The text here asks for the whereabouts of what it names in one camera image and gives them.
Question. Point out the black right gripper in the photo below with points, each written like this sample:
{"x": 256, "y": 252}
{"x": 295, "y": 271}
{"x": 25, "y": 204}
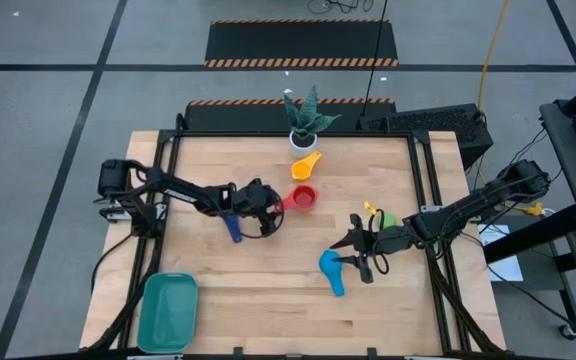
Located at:
{"x": 393, "y": 240}

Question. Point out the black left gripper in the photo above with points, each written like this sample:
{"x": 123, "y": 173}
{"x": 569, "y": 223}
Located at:
{"x": 250, "y": 200}

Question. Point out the red measuring cup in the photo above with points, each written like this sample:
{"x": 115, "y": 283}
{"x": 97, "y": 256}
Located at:
{"x": 304, "y": 198}

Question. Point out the light blue measuring cup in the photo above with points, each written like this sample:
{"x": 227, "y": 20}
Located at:
{"x": 335, "y": 280}

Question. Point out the yellow measuring cup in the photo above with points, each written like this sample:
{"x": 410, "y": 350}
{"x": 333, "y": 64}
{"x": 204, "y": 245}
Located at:
{"x": 300, "y": 171}

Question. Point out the green measuring cup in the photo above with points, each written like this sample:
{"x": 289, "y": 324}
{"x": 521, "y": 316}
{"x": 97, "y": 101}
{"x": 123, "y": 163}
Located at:
{"x": 392, "y": 219}

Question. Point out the small navy measuring cup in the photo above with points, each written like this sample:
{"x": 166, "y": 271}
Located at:
{"x": 234, "y": 232}

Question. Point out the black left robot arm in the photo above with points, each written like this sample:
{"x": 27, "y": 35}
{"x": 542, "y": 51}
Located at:
{"x": 183, "y": 192}

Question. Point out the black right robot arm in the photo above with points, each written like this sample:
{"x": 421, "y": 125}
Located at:
{"x": 468, "y": 205}

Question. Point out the teal plastic basket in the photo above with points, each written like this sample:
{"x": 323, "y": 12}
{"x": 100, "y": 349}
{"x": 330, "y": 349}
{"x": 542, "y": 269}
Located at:
{"x": 168, "y": 312}

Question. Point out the snake plant in white pot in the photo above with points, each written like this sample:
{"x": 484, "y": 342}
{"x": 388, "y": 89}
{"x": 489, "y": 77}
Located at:
{"x": 303, "y": 142}

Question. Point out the black hazard-striped floor ramp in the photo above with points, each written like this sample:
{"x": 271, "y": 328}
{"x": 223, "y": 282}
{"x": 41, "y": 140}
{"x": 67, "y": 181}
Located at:
{"x": 238, "y": 117}

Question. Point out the black computer case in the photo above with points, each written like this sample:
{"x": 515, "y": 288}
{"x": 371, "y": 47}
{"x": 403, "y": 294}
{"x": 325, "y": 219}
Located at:
{"x": 433, "y": 122}

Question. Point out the white paper sheet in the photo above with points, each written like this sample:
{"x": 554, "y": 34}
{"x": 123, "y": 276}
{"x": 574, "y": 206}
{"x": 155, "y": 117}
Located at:
{"x": 510, "y": 267}

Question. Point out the large black hazard-striped floor mat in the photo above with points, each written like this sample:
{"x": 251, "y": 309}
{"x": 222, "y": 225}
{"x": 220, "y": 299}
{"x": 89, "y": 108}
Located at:
{"x": 298, "y": 42}

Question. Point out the black caster wheel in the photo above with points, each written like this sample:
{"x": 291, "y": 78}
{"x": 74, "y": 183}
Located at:
{"x": 566, "y": 331}

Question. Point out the black aluminium table frame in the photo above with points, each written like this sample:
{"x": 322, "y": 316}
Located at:
{"x": 228, "y": 134}

